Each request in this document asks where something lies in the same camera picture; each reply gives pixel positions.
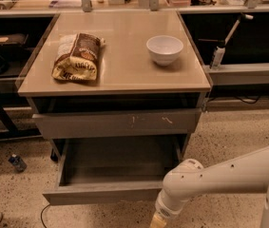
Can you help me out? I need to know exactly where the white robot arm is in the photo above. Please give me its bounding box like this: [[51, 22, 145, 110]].
[[149, 146, 269, 228]]

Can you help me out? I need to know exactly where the grey top drawer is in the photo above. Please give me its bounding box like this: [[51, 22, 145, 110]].
[[33, 108, 201, 139]]

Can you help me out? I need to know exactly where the grey drawer cabinet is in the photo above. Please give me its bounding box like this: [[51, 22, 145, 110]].
[[17, 10, 212, 163]]

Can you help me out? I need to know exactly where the small blue can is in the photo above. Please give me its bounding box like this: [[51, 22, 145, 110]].
[[9, 154, 27, 172]]

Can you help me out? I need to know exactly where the white ceramic bowl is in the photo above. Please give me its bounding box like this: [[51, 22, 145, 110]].
[[146, 35, 183, 67]]

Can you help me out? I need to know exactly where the white bottle with nozzle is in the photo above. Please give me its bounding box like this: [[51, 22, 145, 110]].
[[209, 13, 254, 69]]

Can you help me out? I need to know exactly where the brown yellow chip bag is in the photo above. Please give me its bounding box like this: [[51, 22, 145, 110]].
[[51, 33, 106, 81]]

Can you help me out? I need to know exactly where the black floor cable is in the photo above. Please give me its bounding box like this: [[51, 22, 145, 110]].
[[40, 203, 52, 228]]

